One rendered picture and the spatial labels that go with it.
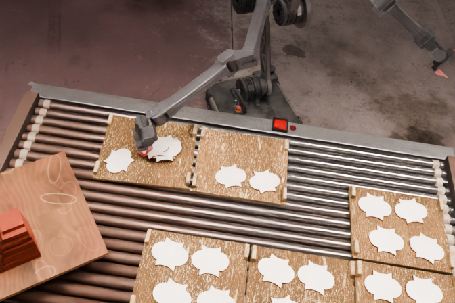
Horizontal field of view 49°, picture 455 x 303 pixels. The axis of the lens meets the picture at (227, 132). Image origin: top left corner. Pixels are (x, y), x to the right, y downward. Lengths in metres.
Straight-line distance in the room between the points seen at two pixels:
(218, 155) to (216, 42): 2.05
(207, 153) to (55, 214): 0.70
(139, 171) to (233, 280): 0.62
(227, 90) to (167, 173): 1.41
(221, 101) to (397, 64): 1.71
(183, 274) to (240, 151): 0.64
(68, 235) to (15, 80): 2.19
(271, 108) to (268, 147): 1.10
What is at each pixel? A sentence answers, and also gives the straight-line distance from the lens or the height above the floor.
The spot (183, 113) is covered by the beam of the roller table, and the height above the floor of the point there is 0.91.
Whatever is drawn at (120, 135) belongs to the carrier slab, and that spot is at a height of 0.94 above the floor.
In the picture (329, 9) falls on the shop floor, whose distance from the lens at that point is 4.81.
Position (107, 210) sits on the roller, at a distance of 2.14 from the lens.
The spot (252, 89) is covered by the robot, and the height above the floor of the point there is 0.40.
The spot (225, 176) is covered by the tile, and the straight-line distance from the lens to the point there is 2.19.
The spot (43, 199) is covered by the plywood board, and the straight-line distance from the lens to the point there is 2.06.
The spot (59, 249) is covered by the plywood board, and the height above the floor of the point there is 1.04.
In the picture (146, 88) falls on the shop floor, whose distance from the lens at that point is 3.79.
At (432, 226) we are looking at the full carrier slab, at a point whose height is 0.94.
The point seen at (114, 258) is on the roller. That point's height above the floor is 0.91.
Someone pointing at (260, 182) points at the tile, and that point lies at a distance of 2.20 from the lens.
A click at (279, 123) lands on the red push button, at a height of 0.93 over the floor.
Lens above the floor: 2.76
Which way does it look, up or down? 51 degrees down
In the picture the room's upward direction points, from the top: 10 degrees clockwise
